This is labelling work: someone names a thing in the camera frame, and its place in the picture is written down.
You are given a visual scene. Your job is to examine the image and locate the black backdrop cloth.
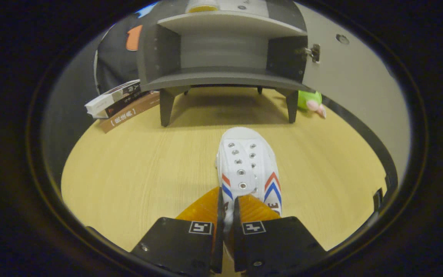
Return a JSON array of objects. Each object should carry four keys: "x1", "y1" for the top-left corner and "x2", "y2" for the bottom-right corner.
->
[{"x1": 42, "y1": 2, "x2": 157, "y2": 185}]

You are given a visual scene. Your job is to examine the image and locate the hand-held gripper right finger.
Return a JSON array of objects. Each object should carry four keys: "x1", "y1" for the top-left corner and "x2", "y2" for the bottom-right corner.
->
[{"x1": 232, "y1": 194, "x2": 328, "y2": 275}]

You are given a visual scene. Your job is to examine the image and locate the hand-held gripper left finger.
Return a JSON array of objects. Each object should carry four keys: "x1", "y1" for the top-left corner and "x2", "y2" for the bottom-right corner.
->
[{"x1": 129, "y1": 187, "x2": 225, "y2": 275}]

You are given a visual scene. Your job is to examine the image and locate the metal door hinge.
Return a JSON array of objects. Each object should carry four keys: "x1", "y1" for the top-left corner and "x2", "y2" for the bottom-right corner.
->
[{"x1": 304, "y1": 43, "x2": 321, "y2": 64}]

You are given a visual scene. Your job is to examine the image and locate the green and pink plush toy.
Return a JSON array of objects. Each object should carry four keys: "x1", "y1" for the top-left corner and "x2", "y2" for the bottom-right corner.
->
[{"x1": 298, "y1": 90, "x2": 326, "y2": 118}]

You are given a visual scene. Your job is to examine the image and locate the brown book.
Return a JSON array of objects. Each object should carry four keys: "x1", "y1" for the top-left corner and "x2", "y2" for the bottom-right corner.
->
[{"x1": 99, "y1": 92, "x2": 161, "y2": 134}]

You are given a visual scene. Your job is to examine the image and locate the black spine book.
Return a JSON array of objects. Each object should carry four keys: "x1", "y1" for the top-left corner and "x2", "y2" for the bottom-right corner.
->
[{"x1": 93, "y1": 90, "x2": 151, "y2": 119}]

